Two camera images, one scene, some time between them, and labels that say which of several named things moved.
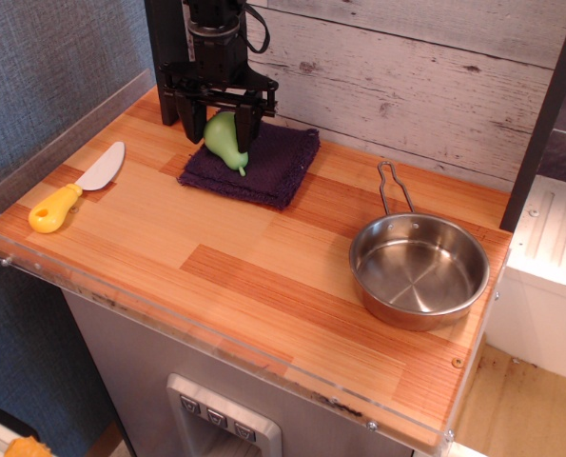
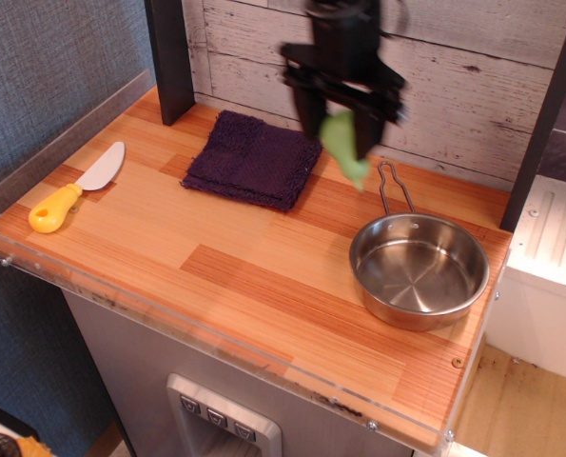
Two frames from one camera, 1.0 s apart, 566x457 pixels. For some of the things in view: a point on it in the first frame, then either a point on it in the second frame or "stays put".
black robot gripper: x=218 y=69 -> x=345 y=55
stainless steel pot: x=416 y=270 stays put
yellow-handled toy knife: x=50 y=216 stays put
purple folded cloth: x=280 y=158 stays put
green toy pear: x=220 y=132 -> x=338 y=131
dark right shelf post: x=547 y=117 stays put
